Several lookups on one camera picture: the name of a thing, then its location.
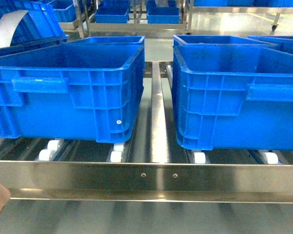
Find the blue bin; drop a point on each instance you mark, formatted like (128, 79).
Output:
(72, 91)
(233, 97)
(187, 40)
(135, 40)

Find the steel roller shelf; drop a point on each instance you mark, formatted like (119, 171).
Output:
(149, 167)

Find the blue bin front right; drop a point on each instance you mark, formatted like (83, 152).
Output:
(233, 97)

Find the blue bin rear left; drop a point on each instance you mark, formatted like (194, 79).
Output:
(135, 40)

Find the blue bin rear right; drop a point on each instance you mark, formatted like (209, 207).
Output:
(187, 40)

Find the blue bin front left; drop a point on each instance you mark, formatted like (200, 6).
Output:
(72, 91)

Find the white curved sheet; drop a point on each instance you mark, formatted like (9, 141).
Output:
(8, 25)

